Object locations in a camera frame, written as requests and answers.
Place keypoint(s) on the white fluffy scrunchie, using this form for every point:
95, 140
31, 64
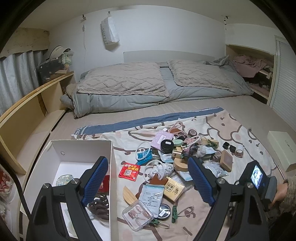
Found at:
201, 151

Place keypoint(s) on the black bag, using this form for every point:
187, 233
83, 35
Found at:
47, 71

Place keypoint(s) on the floral scrunchie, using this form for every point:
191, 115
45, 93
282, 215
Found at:
190, 150

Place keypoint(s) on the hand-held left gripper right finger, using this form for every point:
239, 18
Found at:
201, 183

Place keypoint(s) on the person's right forearm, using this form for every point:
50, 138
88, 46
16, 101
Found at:
291, 192

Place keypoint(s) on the cartoon printed blanket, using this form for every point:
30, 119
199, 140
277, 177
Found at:
231, 129

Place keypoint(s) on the red box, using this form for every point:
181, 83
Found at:
105, 184

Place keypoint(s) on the brown tape roll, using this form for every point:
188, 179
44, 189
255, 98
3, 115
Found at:
189, 133

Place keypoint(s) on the white hanging bag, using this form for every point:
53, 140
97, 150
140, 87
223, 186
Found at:
109, 30

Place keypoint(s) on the dark green clip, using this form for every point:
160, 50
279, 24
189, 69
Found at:
211, 143

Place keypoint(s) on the small wooden stamp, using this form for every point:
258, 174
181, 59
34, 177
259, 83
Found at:
177, 153

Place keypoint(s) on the wooden wall niche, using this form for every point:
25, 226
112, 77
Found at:
229, 51

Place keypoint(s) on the red sachet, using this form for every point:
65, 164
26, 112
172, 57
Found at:
129, 171

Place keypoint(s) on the green clip with white loop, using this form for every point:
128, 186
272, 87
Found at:
174, 214
155, 222

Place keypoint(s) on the clear plastic packet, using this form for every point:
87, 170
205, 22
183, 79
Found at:
215, 169

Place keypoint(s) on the yellow tissue pack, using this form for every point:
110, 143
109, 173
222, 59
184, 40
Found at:
173, 188

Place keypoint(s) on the wooden half-round piece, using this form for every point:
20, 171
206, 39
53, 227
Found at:
129, 195

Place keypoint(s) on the light blue packet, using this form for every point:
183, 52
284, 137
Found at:
183, 176
166, 157

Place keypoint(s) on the round wooden block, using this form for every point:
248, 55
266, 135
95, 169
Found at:
181, 165

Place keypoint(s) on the person's right hand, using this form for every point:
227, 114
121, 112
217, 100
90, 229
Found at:
279, 192

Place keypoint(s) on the purple card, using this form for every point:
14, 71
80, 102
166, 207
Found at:
159, 139

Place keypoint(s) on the clear plastic nail case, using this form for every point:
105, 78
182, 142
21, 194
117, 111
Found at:
137, 215

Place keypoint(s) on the beige doodle valance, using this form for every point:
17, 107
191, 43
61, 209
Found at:
27, 40

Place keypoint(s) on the wooden bedside shelf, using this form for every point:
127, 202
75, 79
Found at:
20, 115

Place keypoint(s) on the brown leather piece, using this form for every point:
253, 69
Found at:
157, 182

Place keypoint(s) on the curved metal rod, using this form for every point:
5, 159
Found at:
280, 170

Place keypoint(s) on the small black box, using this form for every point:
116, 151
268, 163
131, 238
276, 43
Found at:
226, 145
232, 149

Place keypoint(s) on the white headboard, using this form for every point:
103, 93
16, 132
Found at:
166, 56

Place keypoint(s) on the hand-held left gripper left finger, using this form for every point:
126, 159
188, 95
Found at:
93, 183

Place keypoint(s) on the green round tin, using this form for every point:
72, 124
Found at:
177, 142

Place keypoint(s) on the black round jar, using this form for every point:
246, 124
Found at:
167, 145

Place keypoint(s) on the red floral printed cloth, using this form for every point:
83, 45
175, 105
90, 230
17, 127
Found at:
5, 183

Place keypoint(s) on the black round tin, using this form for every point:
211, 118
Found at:
164, 210

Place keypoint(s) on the white cardboard box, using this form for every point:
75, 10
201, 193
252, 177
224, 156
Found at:
69, 150

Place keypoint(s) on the washi tape roll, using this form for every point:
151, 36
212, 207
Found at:
239, 155

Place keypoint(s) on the white rectangular box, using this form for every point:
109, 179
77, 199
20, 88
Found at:
282, 148

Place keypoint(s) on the white visor hat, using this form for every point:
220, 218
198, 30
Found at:
56, 52

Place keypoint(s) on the pink clothes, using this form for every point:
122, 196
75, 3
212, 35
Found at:
245, 66

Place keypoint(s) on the white louvre door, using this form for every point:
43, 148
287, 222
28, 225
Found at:
285, 88

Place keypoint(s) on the grey curtain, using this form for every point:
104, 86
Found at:
16, 76

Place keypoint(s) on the brown leather pouch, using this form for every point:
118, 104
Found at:
177, 131

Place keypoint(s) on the square wooden box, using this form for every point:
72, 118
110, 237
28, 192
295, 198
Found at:
226, 160

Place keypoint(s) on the white paper packet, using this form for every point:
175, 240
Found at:
150, 194

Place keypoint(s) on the grey duvet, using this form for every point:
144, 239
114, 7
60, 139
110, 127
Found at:
120, 104

